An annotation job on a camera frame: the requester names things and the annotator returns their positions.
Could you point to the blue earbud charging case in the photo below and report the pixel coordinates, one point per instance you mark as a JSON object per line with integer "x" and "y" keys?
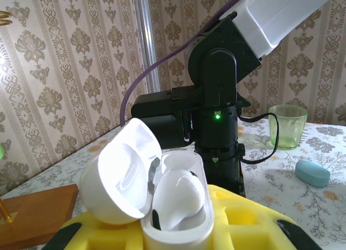
{"x": 312, "y": 174}

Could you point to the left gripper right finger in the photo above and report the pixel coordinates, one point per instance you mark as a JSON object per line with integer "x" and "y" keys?
{"x": 251, "y": 228}

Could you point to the gold rack with wooden base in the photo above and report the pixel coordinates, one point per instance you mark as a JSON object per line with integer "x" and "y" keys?
{"x": 40, "y": 212}

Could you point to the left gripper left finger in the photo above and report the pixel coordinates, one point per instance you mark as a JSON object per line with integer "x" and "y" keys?
{"x": 108, "y": 236}

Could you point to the white square earbud case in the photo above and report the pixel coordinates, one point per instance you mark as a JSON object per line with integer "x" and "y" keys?
{"x": 108, "y": 179}

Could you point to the aluminium frame post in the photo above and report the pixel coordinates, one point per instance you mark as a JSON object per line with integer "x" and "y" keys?
{"x": 147, "y": 31}

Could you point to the green glass cup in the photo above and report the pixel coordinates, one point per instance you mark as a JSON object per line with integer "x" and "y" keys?
{"x": 287, "y": 131}

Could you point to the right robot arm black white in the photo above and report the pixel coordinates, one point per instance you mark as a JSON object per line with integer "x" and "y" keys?
{"x": 270, "y": 17}

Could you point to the green plastic wine glass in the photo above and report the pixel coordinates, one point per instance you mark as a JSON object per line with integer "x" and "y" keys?
{"x": 1, "y": 151}

